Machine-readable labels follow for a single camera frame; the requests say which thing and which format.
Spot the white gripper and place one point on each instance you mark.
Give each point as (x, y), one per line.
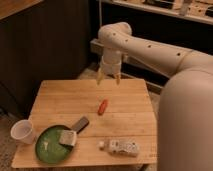
(109, 65)

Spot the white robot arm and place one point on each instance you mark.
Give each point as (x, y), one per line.
(185, 113)

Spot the orange carrot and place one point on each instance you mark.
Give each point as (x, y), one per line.
(102, 107)

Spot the wooden table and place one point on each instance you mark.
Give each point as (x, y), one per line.
(128, 116)

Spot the plastic water bottle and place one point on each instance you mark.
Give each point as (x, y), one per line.
(119, 147)

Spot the grey sponge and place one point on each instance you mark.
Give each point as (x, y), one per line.
(68, 137)

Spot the green frying pan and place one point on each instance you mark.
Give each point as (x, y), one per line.
(48, 149)

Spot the white paper cup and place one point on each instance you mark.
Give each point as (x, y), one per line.
(23, 131)

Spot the cluttered background shelf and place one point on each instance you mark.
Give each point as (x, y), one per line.
(200, 11)

